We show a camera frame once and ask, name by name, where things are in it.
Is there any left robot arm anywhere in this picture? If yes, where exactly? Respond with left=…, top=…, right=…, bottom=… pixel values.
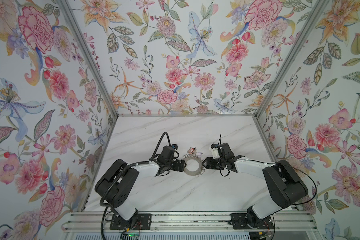
left=95, top=145, right=187, bottom=221

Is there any aluminium corner post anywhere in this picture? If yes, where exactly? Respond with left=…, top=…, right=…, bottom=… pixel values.
left=254, top=0, right=328, bottom=120
left=57, top=0, right=118, bottom=120

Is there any left aluminium corner post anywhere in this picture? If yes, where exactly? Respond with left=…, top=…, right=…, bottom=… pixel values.
left=57, top=0, right=118, bottom=120

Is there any right aluminium corner post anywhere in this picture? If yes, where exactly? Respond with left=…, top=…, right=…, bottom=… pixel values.
left=254, top=0, right=328, bottom=120

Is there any bunch of keys red tag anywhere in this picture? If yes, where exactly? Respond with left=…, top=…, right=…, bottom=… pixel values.
left=187, top=148, right=199, bottom=156

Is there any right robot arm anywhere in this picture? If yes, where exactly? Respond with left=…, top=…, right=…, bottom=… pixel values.
left=202, top=143, right=309, bottom=225

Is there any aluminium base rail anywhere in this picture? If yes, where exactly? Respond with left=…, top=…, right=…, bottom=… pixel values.
left=62, top=211, right=317, bottom=233

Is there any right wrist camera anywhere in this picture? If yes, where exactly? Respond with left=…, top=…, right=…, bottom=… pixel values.
left=210, top=144, right=220, bottom=159

